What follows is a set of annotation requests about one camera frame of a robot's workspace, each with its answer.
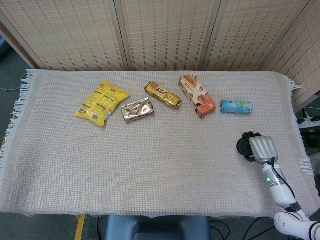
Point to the orange biscuit box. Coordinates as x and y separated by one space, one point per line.
197 96

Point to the gold biscuit pack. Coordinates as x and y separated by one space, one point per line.
162 96

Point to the woven folding screen panel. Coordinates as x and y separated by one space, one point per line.
250 35
67 35
167 35
305 57

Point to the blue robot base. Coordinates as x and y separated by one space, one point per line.
157 227

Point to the yellow snack bag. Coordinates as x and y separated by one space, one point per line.
101 103

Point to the beige waffle tablecloth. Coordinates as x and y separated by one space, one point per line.
150 155

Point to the light blue drink can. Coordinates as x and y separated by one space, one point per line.
236 106

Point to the black round object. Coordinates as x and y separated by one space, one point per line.
246 147

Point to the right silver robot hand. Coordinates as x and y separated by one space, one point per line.
263 148

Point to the silver foil snack pack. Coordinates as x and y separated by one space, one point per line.
137 111

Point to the white power strip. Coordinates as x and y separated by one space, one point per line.
308 122

